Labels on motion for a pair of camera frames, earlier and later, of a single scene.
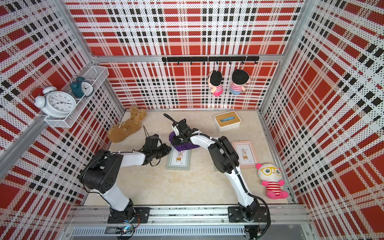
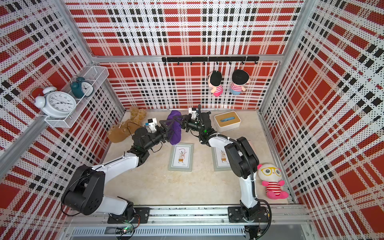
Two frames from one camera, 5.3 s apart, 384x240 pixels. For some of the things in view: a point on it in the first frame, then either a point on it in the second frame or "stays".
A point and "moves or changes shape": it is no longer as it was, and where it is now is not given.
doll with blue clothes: (240, 78) stays
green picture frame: (178, 160) stays
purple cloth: (181, 146) moves or changes shape
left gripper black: (166, 150) → (166, 129)
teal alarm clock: (81, 88) stays
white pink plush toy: (270, 174) stays
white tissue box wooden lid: (227, 121) stays
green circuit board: (127, 229) stays
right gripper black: (175, 138) → (186, 120)
